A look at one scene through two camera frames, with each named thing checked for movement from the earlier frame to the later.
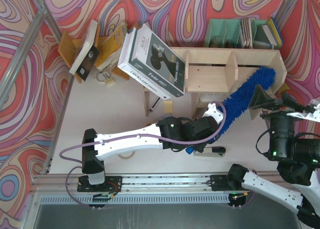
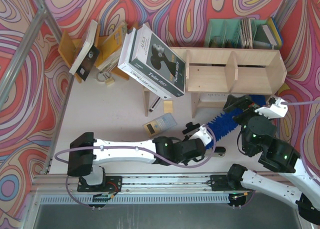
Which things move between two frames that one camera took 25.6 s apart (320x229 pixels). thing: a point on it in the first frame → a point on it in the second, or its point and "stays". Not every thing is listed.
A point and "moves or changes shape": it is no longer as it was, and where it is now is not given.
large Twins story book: [151, 56] stays
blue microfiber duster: [237, 103] moves or changes shape
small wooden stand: [146, 93] stays
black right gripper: [279, 109] → [243, 109]
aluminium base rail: [138, 185] stays
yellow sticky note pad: [168, 106] stays
